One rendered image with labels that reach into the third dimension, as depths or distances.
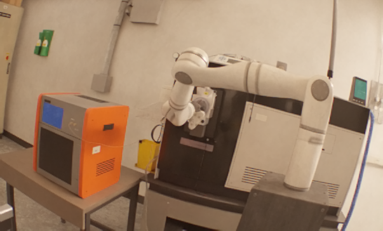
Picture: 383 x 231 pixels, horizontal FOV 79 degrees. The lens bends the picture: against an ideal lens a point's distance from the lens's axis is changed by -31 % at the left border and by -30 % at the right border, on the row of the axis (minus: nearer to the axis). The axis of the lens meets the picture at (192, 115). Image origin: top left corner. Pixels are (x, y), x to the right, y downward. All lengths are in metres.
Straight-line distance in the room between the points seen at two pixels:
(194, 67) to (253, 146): 0.85
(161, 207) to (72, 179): 0.63
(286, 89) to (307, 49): 1.99
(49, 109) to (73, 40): 2.22
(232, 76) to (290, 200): 0.39
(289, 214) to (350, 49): 2.37
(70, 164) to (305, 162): 0.99
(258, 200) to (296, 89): 0.33
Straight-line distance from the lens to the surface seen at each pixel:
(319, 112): 0.83
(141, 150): 1.85
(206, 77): 0.92
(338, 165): 1.77
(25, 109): 4.17
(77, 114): 1.33
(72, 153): 1.37
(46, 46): 3.84
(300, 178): 0.85
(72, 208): 1.36
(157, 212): 1.83
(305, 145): 0.84
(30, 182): 1.52
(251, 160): 1.70
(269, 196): 0.79
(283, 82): 0.89
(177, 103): 1.13
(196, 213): 1.76
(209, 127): 1.71
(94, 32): 3.43
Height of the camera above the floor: 1.33
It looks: 6 degrees down
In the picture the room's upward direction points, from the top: 12 degrees clockwise
